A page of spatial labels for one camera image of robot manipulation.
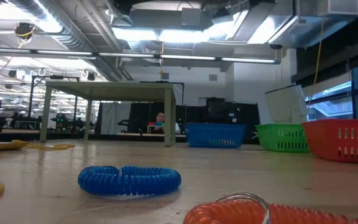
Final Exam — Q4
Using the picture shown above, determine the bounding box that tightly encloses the red coil wristband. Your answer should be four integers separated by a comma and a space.
183, 192, 358, 224

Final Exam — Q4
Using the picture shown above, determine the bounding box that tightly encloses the person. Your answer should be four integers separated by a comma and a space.
149, 111, 180, 135

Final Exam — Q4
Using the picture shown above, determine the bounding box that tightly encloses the large blue coil wristband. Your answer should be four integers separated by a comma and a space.
77, 164, 183, 198

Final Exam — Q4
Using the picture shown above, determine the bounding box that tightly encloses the black equipment cabinet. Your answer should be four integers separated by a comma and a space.
206, 96, 261, 144

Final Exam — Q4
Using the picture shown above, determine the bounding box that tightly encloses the yellow hanging cable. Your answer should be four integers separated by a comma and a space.
313, 17, 326, 86

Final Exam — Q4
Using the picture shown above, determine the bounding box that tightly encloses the black cord reel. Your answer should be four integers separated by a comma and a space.
13, 22, 37, 40

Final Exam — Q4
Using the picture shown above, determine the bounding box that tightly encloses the silver air duct box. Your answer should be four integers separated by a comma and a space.
247, 0, 358, 49

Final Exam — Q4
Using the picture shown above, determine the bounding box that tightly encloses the green plastic basket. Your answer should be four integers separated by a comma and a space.
255, 123, 311, 154

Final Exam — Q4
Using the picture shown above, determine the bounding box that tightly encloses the green perforated metal shelf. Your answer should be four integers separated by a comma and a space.
40, 81, 177, 147

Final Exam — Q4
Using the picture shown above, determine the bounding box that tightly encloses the blue plastic basket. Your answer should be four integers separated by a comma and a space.
184, 122, 247, 149

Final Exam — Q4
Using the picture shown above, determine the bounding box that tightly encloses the long ceiling light bar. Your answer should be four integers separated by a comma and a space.
0, 47, 282, 65

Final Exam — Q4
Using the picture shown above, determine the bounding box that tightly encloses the silver spiral duct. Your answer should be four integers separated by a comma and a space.
51, 21, 127, 82

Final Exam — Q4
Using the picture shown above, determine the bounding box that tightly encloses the white curtain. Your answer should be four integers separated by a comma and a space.
99, 101, 132, 136

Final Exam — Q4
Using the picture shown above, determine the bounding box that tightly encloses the red plastic basket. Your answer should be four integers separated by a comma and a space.
301, 118, 358, 165

